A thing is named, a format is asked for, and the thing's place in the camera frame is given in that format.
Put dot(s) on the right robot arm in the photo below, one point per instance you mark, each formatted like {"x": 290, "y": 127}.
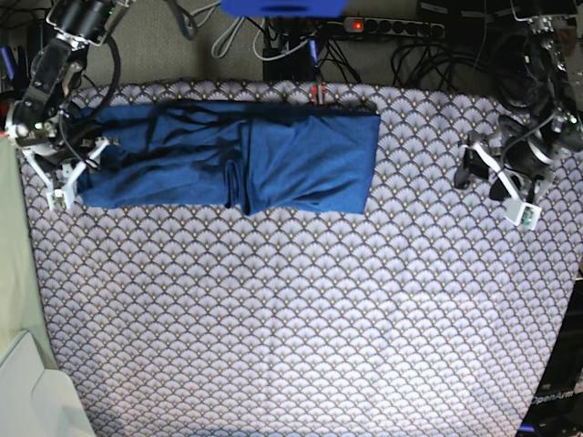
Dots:
{"x": 37, "y": 118}

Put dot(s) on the black power strip red switch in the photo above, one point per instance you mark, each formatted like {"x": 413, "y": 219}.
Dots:
{"x": 392, "y": 27}

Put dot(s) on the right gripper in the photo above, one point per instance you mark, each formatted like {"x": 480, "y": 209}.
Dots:
{"x": 62, "y": 157}

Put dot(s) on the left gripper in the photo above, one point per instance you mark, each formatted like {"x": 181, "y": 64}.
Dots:
{"x": 529, "y": 157}

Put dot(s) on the blue handled clamp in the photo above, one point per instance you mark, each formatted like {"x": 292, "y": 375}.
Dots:
{"x": 15, "y": 68}

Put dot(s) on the black OpenArm case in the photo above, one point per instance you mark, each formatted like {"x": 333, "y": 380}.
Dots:
{"x": 556, "y": 409}

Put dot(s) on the light green cloth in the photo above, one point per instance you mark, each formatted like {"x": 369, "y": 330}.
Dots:
{"x": 21, "y": 306}

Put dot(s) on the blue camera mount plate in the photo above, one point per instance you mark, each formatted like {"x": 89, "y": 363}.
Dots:
{"x": 276, "y": 8}

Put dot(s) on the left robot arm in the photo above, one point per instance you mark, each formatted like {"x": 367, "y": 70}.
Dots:
{"x": 546, "y": 38}

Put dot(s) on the red table clamp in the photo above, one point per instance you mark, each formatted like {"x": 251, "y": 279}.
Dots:
{"x": 319, "y": 94}

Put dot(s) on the fan-patterned tablecloth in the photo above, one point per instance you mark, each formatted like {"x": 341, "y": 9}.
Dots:
{"x": 429, "y": 315}

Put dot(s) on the blue long-sleeve T-shirt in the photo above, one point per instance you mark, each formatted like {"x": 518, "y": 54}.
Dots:
{"x": 249, "y": 155}

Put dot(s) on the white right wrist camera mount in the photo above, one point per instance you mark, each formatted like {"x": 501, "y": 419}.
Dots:
{"x": 60, "y": 175}

